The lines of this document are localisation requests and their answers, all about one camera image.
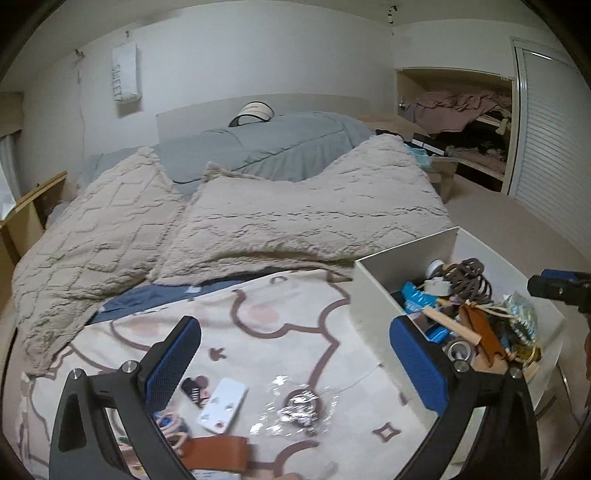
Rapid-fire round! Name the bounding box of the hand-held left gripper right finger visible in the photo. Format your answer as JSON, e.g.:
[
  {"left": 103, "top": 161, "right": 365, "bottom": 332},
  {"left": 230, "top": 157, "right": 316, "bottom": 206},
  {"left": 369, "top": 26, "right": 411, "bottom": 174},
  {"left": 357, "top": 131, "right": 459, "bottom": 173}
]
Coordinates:
[{"left": 389, "top": 315, "right": 542, "bottom": 480}]

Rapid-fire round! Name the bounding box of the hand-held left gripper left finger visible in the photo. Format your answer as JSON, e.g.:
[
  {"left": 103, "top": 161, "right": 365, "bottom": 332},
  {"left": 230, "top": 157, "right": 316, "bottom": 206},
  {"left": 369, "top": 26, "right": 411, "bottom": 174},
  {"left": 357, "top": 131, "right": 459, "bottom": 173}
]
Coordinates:
[{"left": 48, "top": 315, "right": 202, "bottom": 480}]

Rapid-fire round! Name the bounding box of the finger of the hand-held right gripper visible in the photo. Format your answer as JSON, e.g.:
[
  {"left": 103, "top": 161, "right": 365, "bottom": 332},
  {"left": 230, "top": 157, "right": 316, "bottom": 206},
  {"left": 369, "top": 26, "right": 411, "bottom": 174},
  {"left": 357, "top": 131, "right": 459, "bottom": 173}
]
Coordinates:
[{"left": 527, "top": 269, "right": 591, "bottom": 311}]

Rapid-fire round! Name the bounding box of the white box container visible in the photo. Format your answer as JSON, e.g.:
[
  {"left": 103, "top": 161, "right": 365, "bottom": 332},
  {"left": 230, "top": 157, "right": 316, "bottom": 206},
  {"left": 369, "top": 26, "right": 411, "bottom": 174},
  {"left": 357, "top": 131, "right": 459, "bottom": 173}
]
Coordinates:
[{"left": 353, "top": 226, "right": 566, "bottom": 416}]

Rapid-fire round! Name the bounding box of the white round container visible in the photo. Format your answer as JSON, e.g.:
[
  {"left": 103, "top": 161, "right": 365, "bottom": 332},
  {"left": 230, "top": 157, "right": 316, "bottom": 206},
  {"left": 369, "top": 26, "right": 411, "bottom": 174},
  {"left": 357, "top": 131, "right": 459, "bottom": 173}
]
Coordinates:
[{"left": 425, "top": 259, "right": 454, "bottom": 296}]

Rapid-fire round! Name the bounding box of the white card with dots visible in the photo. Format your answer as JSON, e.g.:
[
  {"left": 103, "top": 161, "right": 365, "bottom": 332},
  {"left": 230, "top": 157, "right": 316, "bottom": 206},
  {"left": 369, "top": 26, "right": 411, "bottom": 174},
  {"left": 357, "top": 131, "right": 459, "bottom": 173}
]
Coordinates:
[{"left": 198, "top": 378, "right": 248, "bottom": 435}]

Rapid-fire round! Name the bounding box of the blue bed sheet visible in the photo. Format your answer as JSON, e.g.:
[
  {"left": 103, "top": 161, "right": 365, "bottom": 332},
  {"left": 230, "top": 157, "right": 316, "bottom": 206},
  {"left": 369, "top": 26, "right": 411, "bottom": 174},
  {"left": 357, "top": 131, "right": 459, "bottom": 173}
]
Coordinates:
[{"left": 92, "top": 277, "right": 259, "bottom": 325}]

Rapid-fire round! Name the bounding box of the brown leather key holder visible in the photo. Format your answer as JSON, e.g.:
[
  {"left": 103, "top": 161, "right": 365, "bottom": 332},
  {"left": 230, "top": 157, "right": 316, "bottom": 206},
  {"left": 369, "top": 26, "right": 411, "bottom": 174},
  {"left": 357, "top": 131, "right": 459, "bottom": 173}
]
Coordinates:
[{"left": 457, "top": 305, "right": 509, "bottom": 371}]

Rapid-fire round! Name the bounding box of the brown leather pouch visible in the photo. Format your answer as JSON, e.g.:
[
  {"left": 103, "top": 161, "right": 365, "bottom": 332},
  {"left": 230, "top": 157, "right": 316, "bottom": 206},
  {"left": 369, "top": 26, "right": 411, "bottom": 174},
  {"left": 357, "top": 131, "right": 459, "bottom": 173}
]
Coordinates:
[{"left": 181, "top": 436, "right": 249, "bottom": 474}]

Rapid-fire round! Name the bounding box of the pink and white printed blanket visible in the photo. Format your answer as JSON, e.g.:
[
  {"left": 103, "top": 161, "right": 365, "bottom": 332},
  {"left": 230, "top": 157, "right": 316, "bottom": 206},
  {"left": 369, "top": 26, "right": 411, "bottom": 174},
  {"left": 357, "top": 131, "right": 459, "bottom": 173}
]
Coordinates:
[{"left": 18, "top": 265, "right": 462, "bottom": 480}]

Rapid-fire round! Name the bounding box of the tape roll in clear wrap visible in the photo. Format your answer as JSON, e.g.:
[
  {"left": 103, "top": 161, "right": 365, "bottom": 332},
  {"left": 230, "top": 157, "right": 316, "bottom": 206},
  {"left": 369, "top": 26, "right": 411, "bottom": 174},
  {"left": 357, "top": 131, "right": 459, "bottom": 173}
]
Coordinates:
[{"left": 252, "top": 374, "right": 342, "bottom": 437}]

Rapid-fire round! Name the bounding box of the white louvered door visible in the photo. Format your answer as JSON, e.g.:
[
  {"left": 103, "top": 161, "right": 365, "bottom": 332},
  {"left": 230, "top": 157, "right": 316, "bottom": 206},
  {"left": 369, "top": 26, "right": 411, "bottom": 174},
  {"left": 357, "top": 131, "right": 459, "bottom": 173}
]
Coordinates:
[{"left": 508, "top": 37, "right": 591, "bottom": 259}]

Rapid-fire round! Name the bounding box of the cardboard box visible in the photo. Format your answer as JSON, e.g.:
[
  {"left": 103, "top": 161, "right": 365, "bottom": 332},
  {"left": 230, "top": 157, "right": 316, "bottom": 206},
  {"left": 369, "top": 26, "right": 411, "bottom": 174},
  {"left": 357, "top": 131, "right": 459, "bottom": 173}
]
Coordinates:
[{"left": 427, "top": 157, "right": 459, "bottom": 204}]

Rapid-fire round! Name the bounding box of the blue face mask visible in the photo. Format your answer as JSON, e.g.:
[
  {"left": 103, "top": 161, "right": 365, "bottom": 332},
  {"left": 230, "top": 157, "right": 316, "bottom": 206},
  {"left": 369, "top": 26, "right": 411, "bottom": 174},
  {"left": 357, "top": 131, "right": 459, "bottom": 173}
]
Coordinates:
[{"left": 405, "top": 144, "right": 434, "bottom": 169}]

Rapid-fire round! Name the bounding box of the black and white box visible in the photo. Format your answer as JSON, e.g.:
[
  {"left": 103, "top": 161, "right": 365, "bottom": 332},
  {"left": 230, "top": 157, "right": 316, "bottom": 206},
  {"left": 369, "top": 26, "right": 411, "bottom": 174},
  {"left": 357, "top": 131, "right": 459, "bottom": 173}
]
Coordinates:
[{"left": 412, "top": 132, "right": 447, "bottom": 158}]

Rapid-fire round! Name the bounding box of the wooden shelf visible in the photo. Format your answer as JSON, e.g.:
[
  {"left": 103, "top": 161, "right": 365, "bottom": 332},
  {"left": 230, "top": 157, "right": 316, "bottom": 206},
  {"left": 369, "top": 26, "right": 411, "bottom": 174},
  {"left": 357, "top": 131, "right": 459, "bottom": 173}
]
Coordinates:
[{"left": 0, "top": 171, "right": 68, "bottom": 268}]

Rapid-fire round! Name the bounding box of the pile of clothes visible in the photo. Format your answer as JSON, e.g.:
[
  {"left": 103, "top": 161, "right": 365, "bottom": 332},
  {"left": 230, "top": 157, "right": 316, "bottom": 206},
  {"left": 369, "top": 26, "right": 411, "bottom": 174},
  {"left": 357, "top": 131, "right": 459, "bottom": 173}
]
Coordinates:
[{"left": 401, "top": 90, "right": 514, "bottom": 134}]

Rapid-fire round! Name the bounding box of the closet shelf unit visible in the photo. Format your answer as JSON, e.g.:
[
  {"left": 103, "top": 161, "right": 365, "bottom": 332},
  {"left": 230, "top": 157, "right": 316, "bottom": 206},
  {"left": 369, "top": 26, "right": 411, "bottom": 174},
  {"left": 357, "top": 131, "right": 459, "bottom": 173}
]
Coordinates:
[{"left": 394, "top": 67, "right": 517, "bottom": 193}]

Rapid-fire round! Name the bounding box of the grey duvet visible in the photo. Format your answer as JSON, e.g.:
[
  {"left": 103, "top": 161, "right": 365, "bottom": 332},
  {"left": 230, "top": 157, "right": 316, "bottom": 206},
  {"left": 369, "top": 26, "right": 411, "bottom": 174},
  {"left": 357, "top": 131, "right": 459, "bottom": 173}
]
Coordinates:
[{"left": 78, "top": 111, "right": 377, "bottom": 195}]

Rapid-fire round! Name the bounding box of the grey curtain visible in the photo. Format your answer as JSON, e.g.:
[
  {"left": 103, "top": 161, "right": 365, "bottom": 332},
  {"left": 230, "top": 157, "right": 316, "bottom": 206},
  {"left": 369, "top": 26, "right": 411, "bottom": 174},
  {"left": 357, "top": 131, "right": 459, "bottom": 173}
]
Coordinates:
[{"left": 0, "top": 134, "right": 22, "bottom": 222}]

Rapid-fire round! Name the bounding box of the white and black hat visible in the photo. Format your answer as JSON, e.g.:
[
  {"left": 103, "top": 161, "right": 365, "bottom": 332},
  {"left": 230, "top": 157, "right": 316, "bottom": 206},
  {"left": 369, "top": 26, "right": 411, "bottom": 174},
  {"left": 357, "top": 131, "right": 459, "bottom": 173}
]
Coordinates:
[{"left": 228, "top": 102, "right": 276, "bottom": 128}]

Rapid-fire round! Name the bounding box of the pink hair tie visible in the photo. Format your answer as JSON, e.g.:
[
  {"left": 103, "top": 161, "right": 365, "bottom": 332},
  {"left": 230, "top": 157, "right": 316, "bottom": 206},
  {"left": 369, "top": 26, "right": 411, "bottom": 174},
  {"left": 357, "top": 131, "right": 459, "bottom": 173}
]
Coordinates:
[{"left": 153, "top": 412, "right": 190, "bottom": 450}]

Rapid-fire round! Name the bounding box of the dark coil hair tie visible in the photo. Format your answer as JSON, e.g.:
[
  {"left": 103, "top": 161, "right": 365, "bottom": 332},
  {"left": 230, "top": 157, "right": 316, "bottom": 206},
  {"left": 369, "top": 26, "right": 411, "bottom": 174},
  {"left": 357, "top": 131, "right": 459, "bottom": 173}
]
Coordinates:
[{"left": 445, "top": 257, "right": 493, "bottom": 305}]

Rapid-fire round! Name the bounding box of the white wall pouch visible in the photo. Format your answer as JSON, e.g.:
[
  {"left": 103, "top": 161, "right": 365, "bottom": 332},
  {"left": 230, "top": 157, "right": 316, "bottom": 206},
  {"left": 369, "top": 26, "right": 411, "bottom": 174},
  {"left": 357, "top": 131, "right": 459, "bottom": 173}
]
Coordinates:
[{"left": 112, "top": 44, "right": 142, "bottom": 105}]

